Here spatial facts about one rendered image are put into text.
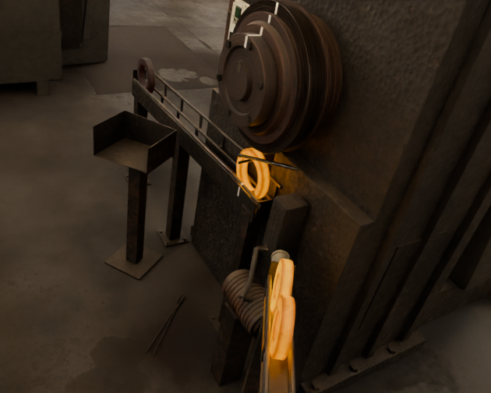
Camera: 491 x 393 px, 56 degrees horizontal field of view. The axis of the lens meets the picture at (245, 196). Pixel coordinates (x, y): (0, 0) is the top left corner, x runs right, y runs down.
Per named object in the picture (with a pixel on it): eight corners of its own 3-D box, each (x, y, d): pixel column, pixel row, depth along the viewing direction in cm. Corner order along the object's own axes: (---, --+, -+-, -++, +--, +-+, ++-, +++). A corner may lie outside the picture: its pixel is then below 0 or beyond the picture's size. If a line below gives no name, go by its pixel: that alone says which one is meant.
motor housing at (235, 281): (231, 355, 193) (254, 262, 163) (258, 400, 179) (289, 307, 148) (203, 366, 187) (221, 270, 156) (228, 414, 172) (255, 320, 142)
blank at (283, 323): (294, 285, 120) (282, 282, 120) (296, 327, 107) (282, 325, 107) (281, 327, 128) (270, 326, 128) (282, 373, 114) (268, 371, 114)
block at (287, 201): (283, 243, 170) (298, 190, 156) (295, 258, 164) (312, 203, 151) (259, 250, 164) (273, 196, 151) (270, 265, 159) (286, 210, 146)
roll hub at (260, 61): (224, 102, 162) (238, 20, 146) (266, 141, 143) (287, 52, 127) (210, 103, 159) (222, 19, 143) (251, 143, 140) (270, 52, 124)
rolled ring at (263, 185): (266, 166, 157) (274, 164, 158) (240, 139, 169) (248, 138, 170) (256, 209, 167) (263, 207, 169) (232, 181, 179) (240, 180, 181)
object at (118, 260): (121, 236, 240) (125, 109, 200) (164, 256, 234) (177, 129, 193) (95, 258, 224) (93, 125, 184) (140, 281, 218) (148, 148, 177)
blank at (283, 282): (293, 249, 134) (281, 247, 134) (294, 284, 121) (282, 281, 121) (281, 291, 142) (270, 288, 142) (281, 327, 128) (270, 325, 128)
